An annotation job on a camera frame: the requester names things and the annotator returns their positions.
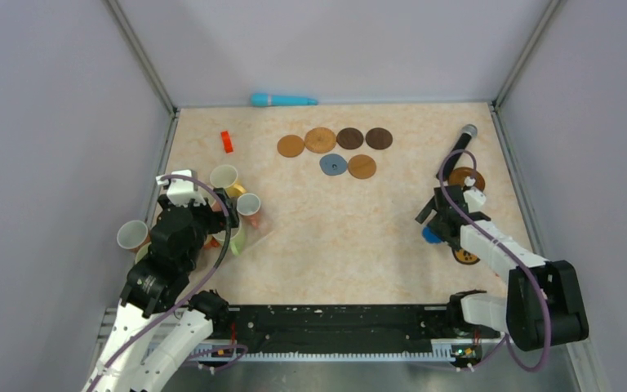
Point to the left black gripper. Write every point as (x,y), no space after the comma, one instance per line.
(220,218)

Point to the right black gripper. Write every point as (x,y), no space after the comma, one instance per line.
(433,223)

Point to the blue flower coaster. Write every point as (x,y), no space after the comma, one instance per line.
(429,236)

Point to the brown grooved coaster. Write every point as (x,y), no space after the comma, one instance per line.
(465,178)

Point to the brown paw print coaster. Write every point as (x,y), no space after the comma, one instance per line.
(465,258)

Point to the light wooden coaster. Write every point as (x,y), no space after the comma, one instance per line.
(362,166)
(290,146)

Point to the black microphone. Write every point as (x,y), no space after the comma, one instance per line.
(467,133)

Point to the dark wooden coaster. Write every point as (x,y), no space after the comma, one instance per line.
(350,138)
(379,138)

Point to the grey silicone coaster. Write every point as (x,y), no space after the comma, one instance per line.
(333,164)

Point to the woven rattan coaster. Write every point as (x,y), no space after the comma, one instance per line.
(320,140)

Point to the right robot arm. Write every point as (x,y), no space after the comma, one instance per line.
(543,303)

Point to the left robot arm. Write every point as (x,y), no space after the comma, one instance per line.
(186,220)

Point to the light green mug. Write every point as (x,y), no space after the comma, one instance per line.
(237,241)

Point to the pink printed mug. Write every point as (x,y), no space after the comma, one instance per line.
(249,207)

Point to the pale green mug off table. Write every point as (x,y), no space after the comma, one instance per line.
(141,253)

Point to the red block near cups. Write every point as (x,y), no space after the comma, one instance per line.
(227,142)

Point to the turquoise microphone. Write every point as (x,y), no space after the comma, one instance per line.
(267,100)

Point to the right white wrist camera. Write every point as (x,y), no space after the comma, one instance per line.
(475,199)

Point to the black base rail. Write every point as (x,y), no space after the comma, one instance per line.
(346,333)

